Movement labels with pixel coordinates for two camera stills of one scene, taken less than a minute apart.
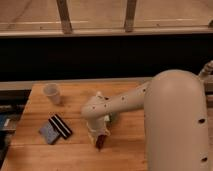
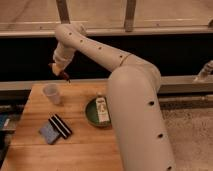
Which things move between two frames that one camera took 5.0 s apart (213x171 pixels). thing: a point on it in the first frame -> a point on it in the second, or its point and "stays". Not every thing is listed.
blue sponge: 51,134 stays
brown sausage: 100,141 -> 65,75
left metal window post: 65,16 stays
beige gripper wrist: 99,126 -> 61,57
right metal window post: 130,15 stays
